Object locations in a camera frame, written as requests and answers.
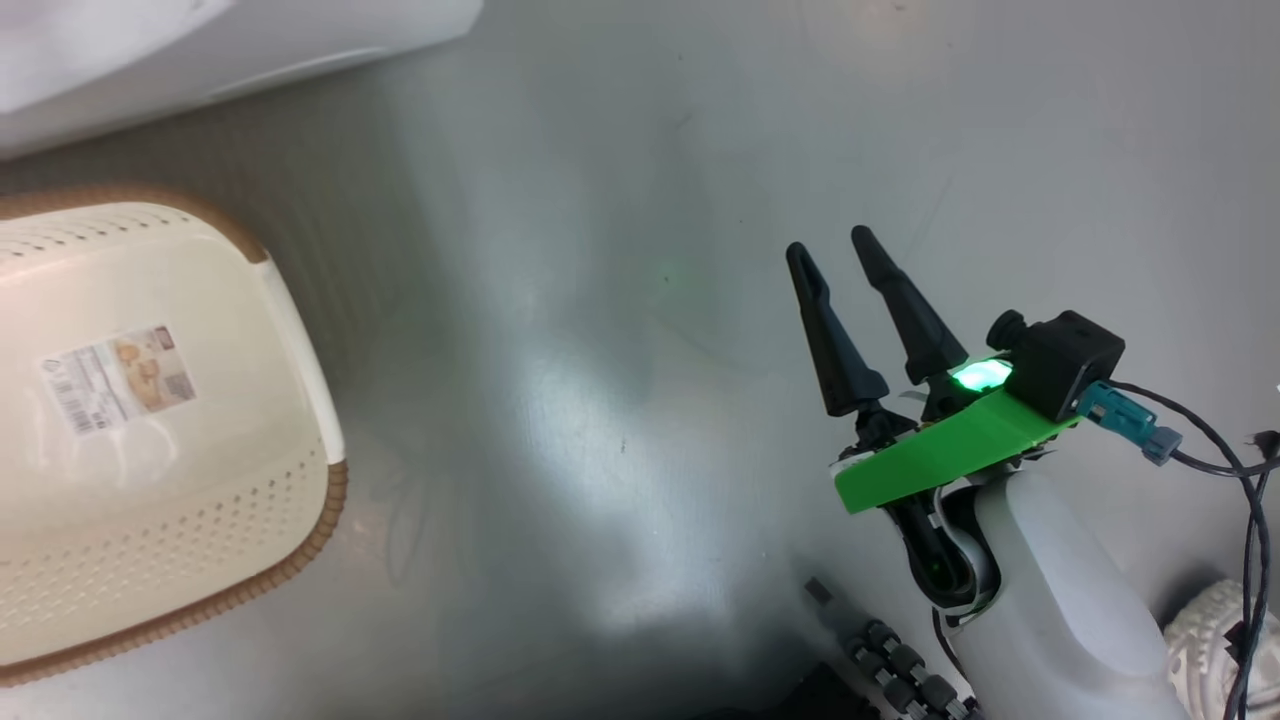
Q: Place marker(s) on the white front-load washing machine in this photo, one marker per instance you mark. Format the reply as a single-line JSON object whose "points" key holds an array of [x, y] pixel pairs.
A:
{"points": [[150, 50]]}

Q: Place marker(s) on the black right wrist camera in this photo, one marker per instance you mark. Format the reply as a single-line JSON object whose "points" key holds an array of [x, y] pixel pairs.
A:
{"points": [[1070, 360]]}

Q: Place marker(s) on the black roller robot base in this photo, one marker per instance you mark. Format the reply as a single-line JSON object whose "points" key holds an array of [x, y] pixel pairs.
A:
{"points": [[905, 665]]}

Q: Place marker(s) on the paper basket label sticker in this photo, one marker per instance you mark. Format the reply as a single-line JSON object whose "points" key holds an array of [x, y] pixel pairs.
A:
{"points": [[120, 380]]}

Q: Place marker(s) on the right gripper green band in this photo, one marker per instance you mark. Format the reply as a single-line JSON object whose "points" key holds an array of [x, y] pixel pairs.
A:
{"points": [[940, 455]]}

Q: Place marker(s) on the white perforated basket brown rim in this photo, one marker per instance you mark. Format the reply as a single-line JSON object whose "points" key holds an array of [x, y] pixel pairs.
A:
{"points": [[200, 520]]}

